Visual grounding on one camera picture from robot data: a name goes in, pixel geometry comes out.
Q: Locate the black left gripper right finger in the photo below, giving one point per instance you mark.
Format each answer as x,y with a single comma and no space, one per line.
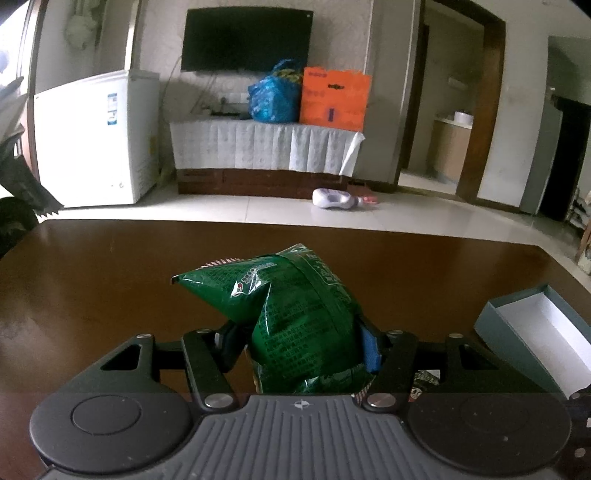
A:
384,390

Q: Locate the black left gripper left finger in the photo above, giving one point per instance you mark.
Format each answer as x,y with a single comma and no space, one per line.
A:
209,355

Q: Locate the green snack bag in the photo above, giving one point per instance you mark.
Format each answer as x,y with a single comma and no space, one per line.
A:
300,326

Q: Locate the grey open cardboard box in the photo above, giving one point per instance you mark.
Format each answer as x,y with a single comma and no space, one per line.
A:
539,334

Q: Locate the purple white bottle on floor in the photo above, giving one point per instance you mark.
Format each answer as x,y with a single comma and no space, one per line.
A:
338,199

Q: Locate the white cloth covered cabinet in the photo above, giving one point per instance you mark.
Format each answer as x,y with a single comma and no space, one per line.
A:
249,158

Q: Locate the kitchen counter cabinet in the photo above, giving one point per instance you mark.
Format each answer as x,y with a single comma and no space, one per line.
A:
448,148

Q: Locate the white chest freezer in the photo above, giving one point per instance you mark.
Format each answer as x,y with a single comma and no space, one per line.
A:
96,138

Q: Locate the orange paper bag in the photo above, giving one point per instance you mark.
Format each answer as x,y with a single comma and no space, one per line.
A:
334,98

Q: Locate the blue plastic bag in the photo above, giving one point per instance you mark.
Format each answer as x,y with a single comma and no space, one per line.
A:
276,99

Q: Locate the black wall television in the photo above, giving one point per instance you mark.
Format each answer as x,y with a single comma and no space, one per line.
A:
245,38

